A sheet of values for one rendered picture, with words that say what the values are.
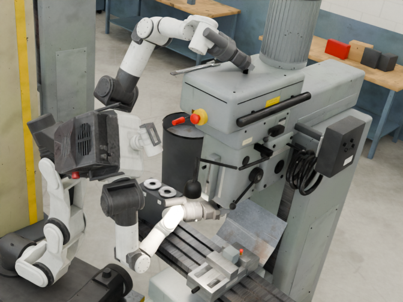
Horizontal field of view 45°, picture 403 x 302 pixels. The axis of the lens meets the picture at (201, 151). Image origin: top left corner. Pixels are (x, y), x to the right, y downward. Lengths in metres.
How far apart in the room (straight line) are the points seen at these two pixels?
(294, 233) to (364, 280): 1.60
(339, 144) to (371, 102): 4.44
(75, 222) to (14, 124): 1.30
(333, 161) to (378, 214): 2.82
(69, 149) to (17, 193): 1.89
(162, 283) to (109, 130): 0.88
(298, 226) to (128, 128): 1.03
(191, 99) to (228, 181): 0.40
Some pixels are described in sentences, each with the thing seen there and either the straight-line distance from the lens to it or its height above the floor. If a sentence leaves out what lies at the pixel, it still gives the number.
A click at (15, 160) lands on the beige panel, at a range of 3.62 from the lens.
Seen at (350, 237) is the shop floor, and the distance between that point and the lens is 4.39.
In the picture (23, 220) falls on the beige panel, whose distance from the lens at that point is 3.94.
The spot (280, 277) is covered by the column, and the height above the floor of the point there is 0.72.
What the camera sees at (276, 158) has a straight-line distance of 2.15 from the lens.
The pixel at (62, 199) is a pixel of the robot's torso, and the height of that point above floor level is 1.23.
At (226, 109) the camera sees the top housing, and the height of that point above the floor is 1.83.
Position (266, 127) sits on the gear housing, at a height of 1.69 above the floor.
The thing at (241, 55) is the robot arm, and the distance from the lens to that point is 1.81.
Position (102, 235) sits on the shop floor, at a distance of 3.91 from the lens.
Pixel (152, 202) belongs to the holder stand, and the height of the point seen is 1.04.
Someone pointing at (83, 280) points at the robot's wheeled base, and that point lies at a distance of 2.78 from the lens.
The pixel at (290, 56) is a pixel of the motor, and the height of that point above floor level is 1.95.
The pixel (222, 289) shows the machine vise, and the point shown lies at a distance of 2.26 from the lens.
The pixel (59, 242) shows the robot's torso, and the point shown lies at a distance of 2.36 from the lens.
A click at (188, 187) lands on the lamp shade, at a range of 1.92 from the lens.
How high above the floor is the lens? 2.55
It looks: 30 degrees down
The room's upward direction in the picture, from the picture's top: 8 degrees clockwise
